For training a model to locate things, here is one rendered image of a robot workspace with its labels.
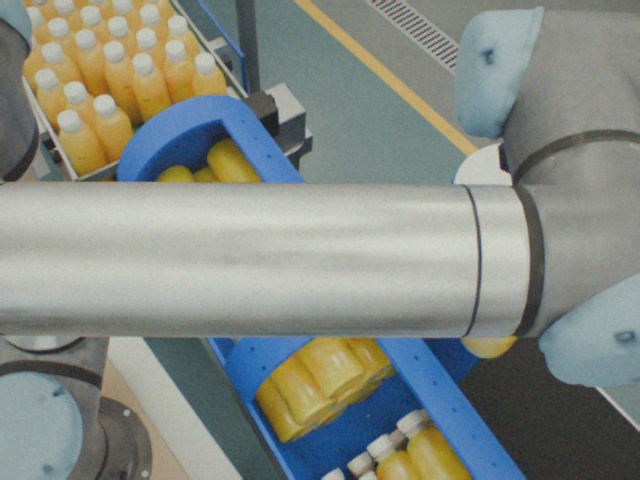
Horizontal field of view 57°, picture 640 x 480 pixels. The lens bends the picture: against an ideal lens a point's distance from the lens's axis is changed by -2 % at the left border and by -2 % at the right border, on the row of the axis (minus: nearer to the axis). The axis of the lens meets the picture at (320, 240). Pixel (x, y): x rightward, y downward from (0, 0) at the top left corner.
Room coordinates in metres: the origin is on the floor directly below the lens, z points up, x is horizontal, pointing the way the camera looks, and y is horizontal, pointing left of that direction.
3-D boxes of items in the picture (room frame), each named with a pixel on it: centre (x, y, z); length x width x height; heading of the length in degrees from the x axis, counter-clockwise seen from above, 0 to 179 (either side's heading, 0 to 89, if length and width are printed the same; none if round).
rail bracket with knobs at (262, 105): (0.87, 0.16, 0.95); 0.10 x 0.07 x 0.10; 127
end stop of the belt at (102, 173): (0.78, 0.34, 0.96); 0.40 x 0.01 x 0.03; 127
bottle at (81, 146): (0.71, 0.50, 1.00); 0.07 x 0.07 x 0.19
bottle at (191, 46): (0.99, 0.34, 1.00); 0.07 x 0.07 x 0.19
